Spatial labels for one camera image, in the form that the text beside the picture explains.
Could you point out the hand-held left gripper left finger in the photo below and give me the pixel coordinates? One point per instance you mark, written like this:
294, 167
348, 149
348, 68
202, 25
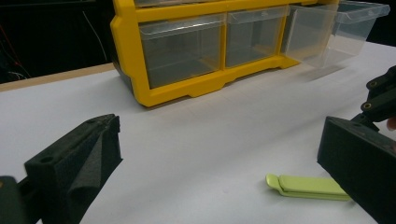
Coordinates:
71, 161

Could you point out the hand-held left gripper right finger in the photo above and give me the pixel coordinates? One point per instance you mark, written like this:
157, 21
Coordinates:
361, 161

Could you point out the green plastic clip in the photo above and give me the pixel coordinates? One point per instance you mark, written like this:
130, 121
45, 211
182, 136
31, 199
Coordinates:
308, 186

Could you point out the clear plastic drawer bin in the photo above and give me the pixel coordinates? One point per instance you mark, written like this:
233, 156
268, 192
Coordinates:
323, 34

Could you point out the yellow black drawer organizer cabinet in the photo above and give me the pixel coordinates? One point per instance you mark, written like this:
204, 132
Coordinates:
130, 56

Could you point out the white table cover sheet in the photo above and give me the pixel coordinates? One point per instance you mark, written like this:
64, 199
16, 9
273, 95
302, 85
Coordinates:
193, 143

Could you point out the set of clear drawers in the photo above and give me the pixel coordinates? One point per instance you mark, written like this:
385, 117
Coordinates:
180, 49

